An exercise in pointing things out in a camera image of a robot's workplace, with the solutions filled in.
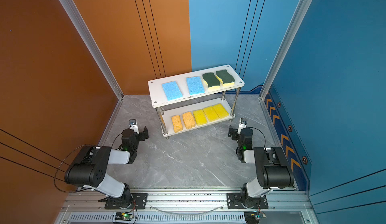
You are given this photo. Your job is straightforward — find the orange cellulose sponge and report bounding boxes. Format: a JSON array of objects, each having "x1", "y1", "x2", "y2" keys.
[
  {"x1": 183, "y1": 111, "x2": 196, "y2": 129},
  {"x1": 171, "y1": 115, "x2": 183, "y2": 133}
]

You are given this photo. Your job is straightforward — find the blue sponge bottom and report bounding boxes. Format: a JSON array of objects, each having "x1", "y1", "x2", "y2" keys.
[{"x1": 186, "y1": 76, "x2": 205, "y2": 95}]

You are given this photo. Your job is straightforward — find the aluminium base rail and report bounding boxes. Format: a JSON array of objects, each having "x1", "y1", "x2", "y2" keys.
[{"x1": 55, "y1": 187, "x2": 319, "y2": 224}]

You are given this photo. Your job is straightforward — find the right green circuit board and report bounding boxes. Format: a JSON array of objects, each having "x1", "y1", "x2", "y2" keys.
[{"x1": 244, "y1": 212, "x2": 265, "y2": 224}]

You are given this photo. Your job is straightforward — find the yellow green sponge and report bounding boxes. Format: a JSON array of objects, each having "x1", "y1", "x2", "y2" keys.
[{"x1": 202, "y1": 72, "x2": 221, "y2": 90}]

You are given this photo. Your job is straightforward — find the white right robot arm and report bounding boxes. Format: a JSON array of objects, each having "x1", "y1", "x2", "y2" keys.
[{"x1": 228, "y1": 125, "x2": 295, "y2": 209}]

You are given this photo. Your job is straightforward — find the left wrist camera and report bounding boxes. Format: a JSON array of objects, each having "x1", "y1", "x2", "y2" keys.
[{"x1": 129, "y1": 119, "x2": 139, "y2": 134}]

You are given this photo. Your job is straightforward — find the white two-tier metal shelf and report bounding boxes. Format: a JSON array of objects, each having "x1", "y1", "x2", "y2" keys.
[{"x1": 148, "y1": 65, "x2": 245, "y2": 139}]

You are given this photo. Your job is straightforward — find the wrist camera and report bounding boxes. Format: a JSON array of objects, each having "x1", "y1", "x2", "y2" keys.
[
  {"x1": 237, "y1": 118, "x2": 247, "y2": 134},
  {"x1": 129, "y1": 119, "x2": 139, "y2": 134}
]

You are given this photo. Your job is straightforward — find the right aluminium corner post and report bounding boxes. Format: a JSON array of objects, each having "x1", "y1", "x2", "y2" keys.
[{"x1": 259, "y1": 0, "x2": 313, "y2": 100}]

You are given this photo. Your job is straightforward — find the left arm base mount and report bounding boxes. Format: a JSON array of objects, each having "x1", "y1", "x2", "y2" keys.
[{"x1": 99, "y1": 193, "x2": 148, "y2": 210}]

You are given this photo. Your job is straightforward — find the left green circuit board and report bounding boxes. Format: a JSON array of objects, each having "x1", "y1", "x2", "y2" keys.
[{"x1": 114, "y1": 212, "x2": 135, "y2": 223}]

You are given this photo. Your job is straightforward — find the aluminium corner post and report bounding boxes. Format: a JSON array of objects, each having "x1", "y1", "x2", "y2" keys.
[
  {"x1": 59, "y1": 0, "x2": 124, "y2": 100},
  {"x1": 259, "y1": 0, "x2": 313, "y2": 100}
]

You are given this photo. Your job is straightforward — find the blue sponge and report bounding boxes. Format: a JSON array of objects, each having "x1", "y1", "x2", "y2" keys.
[
  {"x1": 186, "y1": 76, "x2": 205, "y2": 95},
  {"x1": 162, "y1": 81, "x2": 183, "y2": 101}
]

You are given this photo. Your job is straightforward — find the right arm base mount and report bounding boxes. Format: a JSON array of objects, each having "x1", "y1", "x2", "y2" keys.
[{"x1": 226, "y1": 192, "x2": 269, "y2": 210}]

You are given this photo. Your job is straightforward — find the left aluminium corner post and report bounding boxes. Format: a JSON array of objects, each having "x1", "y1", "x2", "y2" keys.
[{"x1": 59, "y1": 0, "x2": 124, "y2": 100}]

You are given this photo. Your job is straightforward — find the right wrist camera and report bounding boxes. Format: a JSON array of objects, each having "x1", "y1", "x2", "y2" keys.
[{"x1": 237, "y1": 118, "x2": 247, "y2": 134}]

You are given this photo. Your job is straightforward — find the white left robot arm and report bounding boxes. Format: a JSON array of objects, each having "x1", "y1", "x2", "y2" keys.
[{"x1": 64, "y1": 127, "x2": 149, "y2": 209}]

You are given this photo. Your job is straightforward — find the green circuit board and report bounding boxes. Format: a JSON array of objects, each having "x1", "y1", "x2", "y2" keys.
[
  {"x1": 244, "y1": 212, "x2": 265, "y2": 224},
  {"x1": 114, "y1": 212, "x2": 135, "y2": 223}
]

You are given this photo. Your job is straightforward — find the green scrub sponge top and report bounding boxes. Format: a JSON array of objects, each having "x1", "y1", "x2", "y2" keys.
[{"x1": 216, "y1": 70, "x2": 235, "y2": 87}]

